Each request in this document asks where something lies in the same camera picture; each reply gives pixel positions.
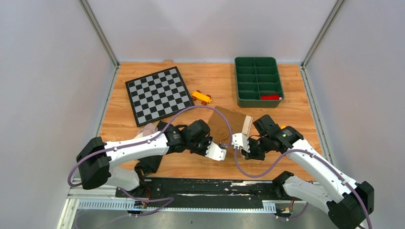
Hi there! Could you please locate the aluminium front rail frame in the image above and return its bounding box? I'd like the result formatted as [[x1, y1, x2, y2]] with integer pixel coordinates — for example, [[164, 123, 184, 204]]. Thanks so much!
[[59, 185, 303, 229]]

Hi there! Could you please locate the black white chessboard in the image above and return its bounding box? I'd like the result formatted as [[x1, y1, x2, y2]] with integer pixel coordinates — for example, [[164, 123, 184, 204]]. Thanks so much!
[[125, 66, 194, 127]]

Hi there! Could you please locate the pink underwear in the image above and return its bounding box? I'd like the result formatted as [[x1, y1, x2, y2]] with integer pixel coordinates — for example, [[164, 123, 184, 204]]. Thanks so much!
[[135, 123, 158, 138]]

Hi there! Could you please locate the yellow toy brick car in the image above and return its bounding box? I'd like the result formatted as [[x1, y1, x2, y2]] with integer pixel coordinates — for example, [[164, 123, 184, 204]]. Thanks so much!
[[191, 90, 212, 105]]

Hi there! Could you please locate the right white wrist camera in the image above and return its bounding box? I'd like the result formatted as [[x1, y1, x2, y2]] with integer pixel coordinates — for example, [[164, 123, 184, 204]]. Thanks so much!
[[231, 133, 250, 153]]

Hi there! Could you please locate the red item in tray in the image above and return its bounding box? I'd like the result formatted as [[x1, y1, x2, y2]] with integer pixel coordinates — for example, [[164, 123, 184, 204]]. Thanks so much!
[[260, 94, 282, 101]]

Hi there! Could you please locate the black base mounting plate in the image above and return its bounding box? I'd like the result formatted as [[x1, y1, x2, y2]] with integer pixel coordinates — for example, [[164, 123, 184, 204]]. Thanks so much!
[[128, 177, 300, 201]]

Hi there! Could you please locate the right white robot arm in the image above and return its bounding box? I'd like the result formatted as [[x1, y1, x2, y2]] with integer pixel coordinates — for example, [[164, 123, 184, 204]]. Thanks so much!
[[232, 115, 374, 229]]

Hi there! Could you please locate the purple cable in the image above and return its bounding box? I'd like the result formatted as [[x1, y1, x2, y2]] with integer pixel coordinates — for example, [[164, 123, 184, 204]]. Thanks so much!
[[233, 148, 373, 229], [67, 105, 235, 219]]

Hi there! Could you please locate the left aluminium corner post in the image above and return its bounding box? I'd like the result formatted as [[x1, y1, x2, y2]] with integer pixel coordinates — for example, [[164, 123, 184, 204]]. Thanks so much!
[[78, 0, 120, 69]]

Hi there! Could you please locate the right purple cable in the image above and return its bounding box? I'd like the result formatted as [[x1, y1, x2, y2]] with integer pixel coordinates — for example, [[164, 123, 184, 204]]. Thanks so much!
[[233, 148, 373, 229]]

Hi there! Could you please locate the brown underwear white waistband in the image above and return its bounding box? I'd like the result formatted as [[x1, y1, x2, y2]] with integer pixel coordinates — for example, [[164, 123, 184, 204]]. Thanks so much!
[[207, 105, 254, 146]]

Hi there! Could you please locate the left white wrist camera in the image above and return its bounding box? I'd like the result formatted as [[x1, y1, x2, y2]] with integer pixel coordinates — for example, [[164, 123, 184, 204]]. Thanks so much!
[[205, 142, 227, 161]]

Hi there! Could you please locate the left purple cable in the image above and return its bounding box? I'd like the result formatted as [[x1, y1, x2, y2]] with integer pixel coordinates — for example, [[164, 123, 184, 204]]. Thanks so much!
[[67, 105, 235, 219]]

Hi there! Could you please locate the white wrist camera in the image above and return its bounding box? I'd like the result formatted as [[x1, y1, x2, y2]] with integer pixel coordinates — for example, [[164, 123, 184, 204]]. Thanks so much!
[[205, 142, 227, 161], [231, 133, 250, 153]]

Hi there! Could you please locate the aluminium corner post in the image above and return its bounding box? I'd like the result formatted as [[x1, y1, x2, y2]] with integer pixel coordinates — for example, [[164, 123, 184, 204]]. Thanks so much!
[[301, 0, 346, 68], [78, 0, 120, 69]]

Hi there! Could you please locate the black pinstriped underwear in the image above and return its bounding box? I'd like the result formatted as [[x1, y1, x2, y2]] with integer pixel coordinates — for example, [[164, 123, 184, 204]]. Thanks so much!
[[134, 121, 167, 176]]

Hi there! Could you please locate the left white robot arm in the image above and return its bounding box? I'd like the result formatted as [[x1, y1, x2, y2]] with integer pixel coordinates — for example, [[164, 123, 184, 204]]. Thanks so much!
[[68, 120, 217, 197]]

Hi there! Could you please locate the green compartment tray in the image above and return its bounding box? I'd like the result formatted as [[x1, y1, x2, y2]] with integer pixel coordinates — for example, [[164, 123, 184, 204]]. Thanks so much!
[[234, 56, 285, 108]]

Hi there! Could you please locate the right aluminium corner post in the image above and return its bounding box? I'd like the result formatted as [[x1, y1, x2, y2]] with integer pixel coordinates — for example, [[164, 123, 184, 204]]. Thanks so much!
[[301, 0, 346, 68]]

